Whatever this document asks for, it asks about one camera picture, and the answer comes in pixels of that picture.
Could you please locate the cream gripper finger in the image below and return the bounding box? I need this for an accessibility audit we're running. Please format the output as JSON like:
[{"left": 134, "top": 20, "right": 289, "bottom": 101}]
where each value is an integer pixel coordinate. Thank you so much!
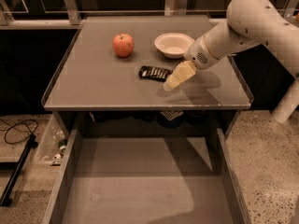
[
  {"left": 176, "top": 61, "right": 195, "bottom": 70},
  {"left": 163, "top": 66, "right": 196, "bottom": 91}
]

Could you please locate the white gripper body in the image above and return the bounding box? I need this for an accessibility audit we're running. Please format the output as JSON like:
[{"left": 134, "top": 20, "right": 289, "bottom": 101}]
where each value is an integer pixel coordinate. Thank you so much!
[{"left": 184, "top": 35, "right": 219, "bottom": 70}]

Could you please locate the black chocolate bar wrapper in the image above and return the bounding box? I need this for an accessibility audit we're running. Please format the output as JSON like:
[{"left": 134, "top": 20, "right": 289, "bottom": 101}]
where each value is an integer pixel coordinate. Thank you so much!
[{"left": 138, "top": 65, "right": 172, "bottom": 82}]

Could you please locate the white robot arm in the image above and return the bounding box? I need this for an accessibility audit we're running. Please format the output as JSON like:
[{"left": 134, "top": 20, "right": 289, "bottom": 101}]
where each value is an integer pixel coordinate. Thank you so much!
[{"left": 164, "top": 0, "right": 299, "bottom": 91}]

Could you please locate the grey cabinet with top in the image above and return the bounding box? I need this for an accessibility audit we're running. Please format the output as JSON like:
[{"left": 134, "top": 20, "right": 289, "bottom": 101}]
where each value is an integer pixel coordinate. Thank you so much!
[{"left": 40, "top": 14, "right": 254, "bottom": 142}]

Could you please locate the open grey top drawer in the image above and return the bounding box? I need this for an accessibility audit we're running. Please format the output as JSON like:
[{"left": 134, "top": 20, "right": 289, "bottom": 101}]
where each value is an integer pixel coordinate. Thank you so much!
[{"left": 42, "top": 130, "right": 251, "bottom": 224}]

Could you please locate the white paper bowl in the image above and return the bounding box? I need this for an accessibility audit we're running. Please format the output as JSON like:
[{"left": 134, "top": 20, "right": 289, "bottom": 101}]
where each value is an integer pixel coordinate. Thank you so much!
[{"left": 154, "top": 33, "right": 194, "bottom": 59}]

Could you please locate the red apple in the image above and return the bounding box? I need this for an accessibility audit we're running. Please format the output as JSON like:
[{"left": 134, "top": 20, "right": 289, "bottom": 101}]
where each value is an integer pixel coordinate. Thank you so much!
[{"left": 112, "top": 34, "right": 135, "bottom": 58}]

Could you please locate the black bar on floor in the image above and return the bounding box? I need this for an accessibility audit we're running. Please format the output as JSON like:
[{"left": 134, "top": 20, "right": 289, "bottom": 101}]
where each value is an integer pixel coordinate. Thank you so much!
[{"left": 0, "top": 134, "right": 38, "bottom": 206}]

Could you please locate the metal railing frame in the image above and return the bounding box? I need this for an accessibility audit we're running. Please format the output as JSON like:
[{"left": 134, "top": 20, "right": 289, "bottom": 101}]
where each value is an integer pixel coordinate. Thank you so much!
[{"left": 0, "top": 0, "right": 299, "bottom": 31}]

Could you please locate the black cable on floor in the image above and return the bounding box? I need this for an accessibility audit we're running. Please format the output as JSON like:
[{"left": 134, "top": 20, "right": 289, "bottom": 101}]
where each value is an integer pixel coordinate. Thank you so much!
[{"left": 0, "top": 118, "right": 39, "bottom": 146}]

